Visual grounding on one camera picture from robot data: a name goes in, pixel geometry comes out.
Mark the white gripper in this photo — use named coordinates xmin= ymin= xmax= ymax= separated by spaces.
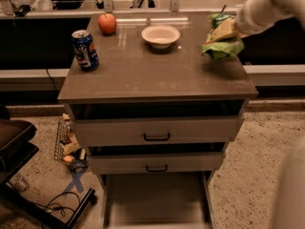
xmin=211 ymin=0 xmax=280 ymax=42

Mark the green rice chip bag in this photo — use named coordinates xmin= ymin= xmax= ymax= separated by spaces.
xmin=201 ymin=12 xmax=244 ymax=60

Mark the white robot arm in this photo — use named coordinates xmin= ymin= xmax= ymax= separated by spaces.
xmin=208 ymin=0 xmax=305 ymax=229

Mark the grey drawer cabinet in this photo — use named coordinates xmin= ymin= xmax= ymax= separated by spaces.
xmin=57 ymin=11 xmax=259 ymax=229

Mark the middle drawer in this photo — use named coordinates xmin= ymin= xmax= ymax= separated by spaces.
xmin=88 ymin=152 xmax=224 ymax=175

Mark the top drawer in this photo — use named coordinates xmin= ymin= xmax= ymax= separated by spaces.
xmin=71 ymin=116 xmax=244 ymax=147

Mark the open bottom drawer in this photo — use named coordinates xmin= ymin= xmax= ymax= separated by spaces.
xmin=102 ymin=172 xmax=214 ymax=229

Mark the white bowl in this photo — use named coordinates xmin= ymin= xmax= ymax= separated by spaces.
xmin=141 ymin=25 xmax=180 ymax=50

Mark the red apple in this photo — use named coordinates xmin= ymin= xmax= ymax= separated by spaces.
xmin=97 ymin=13 xmax=117 ymax=34

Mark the blue pepsi can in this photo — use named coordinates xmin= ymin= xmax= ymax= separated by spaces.
xmin=71 ymin=30 xmax=99 ymax=72

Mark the black cart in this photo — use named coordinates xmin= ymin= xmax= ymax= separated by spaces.
xmin=0 ymin=105 xmax=95 ymax=229

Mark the wire basket with snacks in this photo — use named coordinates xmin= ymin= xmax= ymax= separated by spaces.
xmin=53 ymin=114 xmax=88 ymax=171

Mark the black floor cable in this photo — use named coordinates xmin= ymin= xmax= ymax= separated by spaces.
xmin=31 ymin=191 xmax=82 ymax=218

